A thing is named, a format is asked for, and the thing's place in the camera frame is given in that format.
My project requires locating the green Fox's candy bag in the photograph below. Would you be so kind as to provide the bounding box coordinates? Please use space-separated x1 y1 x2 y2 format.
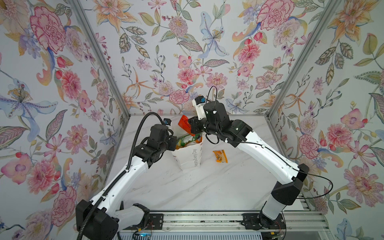
177 134 202 146

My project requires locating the red snack packet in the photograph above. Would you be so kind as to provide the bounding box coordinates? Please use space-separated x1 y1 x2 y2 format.
178 115 193 135

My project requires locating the white paper bag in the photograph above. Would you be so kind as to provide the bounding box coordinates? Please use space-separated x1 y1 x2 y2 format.
171 120 204 172

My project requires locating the small orange snack packet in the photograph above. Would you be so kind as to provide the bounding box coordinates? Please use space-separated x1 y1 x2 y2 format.
213 150 228 164

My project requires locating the orange Fox's candy bag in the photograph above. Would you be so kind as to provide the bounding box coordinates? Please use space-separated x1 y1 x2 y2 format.
176 145 187 150

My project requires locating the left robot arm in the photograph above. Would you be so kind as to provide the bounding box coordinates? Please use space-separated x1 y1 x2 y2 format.
76 124 177 240

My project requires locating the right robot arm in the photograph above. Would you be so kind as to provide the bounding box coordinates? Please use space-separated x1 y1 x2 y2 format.
188 96 309 221

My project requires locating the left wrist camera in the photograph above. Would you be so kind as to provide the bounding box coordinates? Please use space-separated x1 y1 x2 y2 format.
163 118 172 126

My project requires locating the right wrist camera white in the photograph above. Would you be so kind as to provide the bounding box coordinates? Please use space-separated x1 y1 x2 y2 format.
192 96 207 120

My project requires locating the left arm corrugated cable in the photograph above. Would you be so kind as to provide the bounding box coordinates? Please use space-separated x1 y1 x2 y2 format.
76 112 164 240

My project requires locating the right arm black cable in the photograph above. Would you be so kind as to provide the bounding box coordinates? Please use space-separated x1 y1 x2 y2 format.
239 140 334 200

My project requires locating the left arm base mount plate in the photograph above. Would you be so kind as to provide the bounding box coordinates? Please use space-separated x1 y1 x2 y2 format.
124 213 164 230

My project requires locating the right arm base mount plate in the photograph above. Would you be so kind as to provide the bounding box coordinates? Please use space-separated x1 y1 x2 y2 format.
241 213 287 231

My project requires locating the aluminium front rail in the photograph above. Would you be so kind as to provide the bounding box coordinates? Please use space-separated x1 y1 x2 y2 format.
149 211 329 233

